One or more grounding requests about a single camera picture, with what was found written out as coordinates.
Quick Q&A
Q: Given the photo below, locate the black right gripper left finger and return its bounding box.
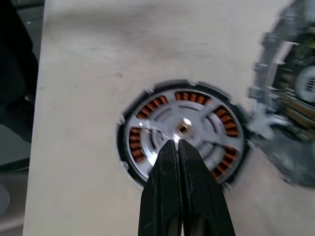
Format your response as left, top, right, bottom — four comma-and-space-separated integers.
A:
138, 139, 185, 236

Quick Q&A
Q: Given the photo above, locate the silver motor stator housing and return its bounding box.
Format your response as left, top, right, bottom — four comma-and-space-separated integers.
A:
115, 78, 253, 195

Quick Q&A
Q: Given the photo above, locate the silver motor cover with circuit board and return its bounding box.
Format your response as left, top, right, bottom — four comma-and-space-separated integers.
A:
247, 0, 315, 189

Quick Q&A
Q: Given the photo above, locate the black rimmed silver spoked rotor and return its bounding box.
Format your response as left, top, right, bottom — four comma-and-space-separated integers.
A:
117, 83, 247, 191

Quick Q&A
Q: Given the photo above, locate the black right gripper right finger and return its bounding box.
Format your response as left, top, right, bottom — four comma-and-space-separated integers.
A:
177, 139, 233, 236

